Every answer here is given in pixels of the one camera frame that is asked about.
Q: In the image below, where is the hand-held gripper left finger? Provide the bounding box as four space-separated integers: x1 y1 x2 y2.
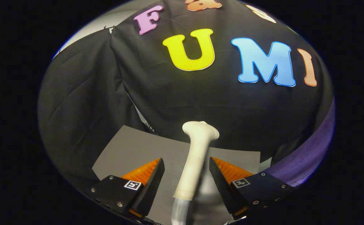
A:
82 158 165 218

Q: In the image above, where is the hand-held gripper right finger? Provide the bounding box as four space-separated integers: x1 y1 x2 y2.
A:
209 157 295 219

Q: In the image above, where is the white garment steamer head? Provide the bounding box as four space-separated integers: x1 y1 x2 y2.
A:
173 121 220 200

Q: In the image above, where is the purple button jacket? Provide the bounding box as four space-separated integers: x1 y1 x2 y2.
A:
265 100 336 187

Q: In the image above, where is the grey cabinet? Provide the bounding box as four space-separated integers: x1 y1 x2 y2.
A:
92 125 261 225

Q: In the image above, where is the black backdrop cloth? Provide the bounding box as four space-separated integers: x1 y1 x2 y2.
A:
38 0 334 188

